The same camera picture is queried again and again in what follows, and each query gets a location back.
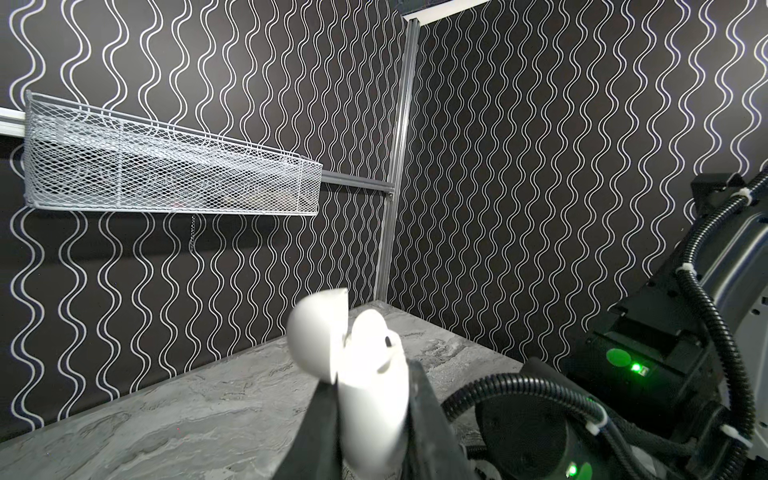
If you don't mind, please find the white wire mesh basket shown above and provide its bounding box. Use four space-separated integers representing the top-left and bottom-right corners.
22 92 323 216

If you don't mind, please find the white round charging case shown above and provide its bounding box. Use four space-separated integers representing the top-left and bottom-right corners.
287 288 409 479

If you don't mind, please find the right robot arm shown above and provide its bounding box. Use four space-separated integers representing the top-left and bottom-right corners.
442 172 767 479

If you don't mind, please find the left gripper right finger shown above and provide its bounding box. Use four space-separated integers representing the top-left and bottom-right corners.
407 360 476 480

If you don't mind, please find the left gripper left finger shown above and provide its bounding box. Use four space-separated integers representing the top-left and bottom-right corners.
273 382 342 480

